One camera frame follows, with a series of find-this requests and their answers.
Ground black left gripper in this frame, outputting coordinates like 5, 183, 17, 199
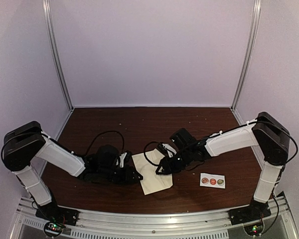
99, 165, 143, 186

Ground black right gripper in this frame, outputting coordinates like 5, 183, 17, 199
156, 147, 193, 174

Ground cream paper envelope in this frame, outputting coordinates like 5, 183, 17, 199
132, 153, 173, 195

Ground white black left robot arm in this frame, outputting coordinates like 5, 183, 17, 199
0, 121, 143, 221

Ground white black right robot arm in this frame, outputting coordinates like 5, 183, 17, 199
155, 112, 299, 220

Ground sticker sheet with three seals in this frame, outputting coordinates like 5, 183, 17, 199
199, 173, 226, 189

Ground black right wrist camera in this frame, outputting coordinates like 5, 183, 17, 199
157, 142, 176, 158

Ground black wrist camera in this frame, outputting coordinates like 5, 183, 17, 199
117, 151, 132, 168
157, 142, 176, 158

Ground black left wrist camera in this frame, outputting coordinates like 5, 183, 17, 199
117, 151, 132, 168

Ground black braided right camera cable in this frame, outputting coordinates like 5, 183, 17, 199
144, 141, 165, 166

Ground black braided camera cable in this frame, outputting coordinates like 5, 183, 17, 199
144, 141, 165, 166
86, 130, 125, 157

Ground black braided left camera cable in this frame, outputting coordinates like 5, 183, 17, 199
86, 130, 125, 157

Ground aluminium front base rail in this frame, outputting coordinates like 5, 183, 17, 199
8, 196, 299, 239

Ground right aluminium corner post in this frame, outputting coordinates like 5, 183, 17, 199
231, 0, 262, 111

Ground aluminium corner post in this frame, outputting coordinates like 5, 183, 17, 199
42, 0, 74, 112
231, 0, 262, 111

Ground left aluminium corner post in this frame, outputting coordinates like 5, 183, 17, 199
42, 0, 74, 112

